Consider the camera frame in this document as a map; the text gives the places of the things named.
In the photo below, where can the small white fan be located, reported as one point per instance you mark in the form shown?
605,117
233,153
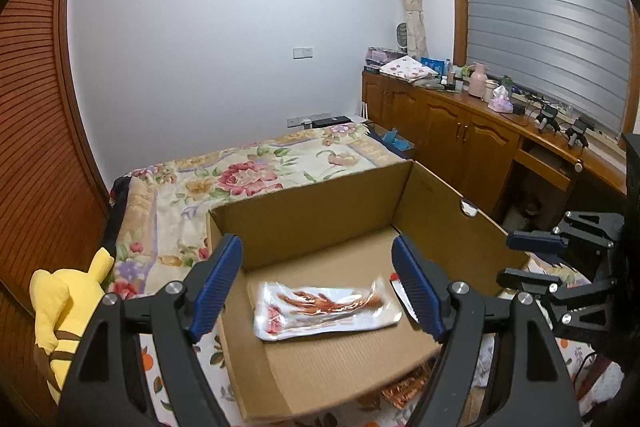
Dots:
402,38

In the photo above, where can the dark cloth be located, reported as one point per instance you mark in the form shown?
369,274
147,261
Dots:
117,192

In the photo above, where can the blue cloth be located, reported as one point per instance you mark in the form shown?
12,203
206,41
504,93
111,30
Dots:
397,141

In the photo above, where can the white cup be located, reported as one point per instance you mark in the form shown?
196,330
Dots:
491,91

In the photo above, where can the grey wall socket strip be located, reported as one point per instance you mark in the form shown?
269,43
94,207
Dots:
307,118

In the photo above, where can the floral blanket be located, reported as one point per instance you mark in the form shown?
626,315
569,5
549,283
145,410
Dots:
240,177

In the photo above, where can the blue box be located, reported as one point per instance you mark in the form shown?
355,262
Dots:
432,65

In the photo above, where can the flat black box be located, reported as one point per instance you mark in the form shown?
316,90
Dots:
332,122

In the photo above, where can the folded floral cloth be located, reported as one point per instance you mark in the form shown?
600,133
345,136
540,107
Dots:
407,68

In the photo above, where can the open wooden drawer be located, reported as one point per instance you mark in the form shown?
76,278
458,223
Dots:
545,172

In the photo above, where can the white panel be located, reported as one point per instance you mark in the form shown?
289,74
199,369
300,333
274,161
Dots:
362,112

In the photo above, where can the small black legged device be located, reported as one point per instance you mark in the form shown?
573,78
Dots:
581,129
548,113

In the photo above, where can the pink tissue pack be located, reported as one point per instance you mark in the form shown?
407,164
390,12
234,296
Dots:
501,102

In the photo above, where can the orange snack packet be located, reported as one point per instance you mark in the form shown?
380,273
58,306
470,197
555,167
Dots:
405,392

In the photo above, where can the purple floral pouch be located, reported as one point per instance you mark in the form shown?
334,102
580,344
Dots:
382,56

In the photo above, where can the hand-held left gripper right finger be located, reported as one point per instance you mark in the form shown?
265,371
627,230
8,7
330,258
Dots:
415,287

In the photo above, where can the small cardboard box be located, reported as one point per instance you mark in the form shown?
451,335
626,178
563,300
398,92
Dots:
377,134

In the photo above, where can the pink thermos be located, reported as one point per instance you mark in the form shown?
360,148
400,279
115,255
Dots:
477,82

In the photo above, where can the brown cardboard box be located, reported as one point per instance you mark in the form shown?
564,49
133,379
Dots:
325,217

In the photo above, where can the long wooden cabinet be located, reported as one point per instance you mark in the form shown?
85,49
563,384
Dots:
450,127

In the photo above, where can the white wall switch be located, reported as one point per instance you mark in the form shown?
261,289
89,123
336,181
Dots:
302,53

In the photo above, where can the orange fruit print sheet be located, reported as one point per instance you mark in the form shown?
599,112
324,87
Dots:
220,387

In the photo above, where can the yellow plush toy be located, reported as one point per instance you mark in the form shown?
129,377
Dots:
55,307

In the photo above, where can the wooden louvred wardrobe door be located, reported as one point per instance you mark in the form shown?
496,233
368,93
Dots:
35,107

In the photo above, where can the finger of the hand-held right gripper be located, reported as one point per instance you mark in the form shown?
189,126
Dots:
535,241
520,279

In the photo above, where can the grey window blind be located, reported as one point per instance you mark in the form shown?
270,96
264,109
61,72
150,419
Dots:
540,7

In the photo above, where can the white chicken feet snack packet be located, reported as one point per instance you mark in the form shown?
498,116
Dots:
325,317

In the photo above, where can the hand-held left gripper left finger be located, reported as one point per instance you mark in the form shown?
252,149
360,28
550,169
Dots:
220,287

